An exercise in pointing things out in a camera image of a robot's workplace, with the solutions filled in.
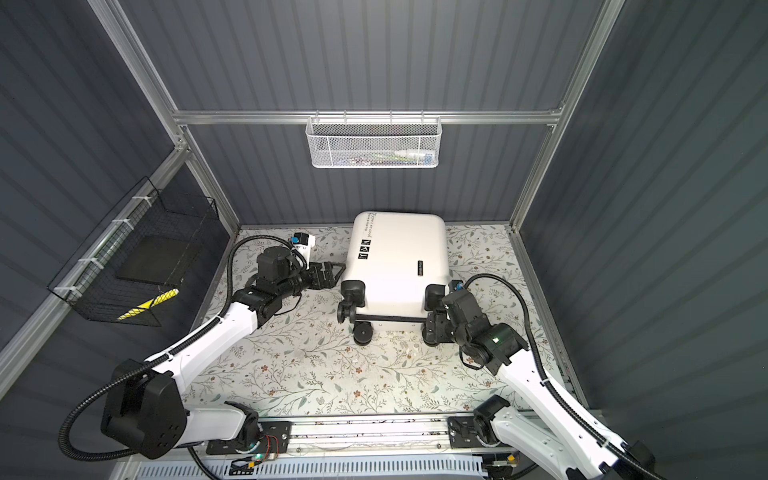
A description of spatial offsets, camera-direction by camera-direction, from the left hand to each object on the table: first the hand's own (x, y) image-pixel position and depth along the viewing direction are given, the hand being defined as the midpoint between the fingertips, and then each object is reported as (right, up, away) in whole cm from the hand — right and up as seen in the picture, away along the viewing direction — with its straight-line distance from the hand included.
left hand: (334, 265), depth 82 cm
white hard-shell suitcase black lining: (+17, -1, 0) cm, 17 cm away
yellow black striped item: (-40, -8, -12) cm, 43 cm away
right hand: (+30, -15, -4) cm, 33 cm away
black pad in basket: (-45, +2, -5) cm, 46 cm away
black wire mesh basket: (-48, -3, -20) cm, 52 cm away
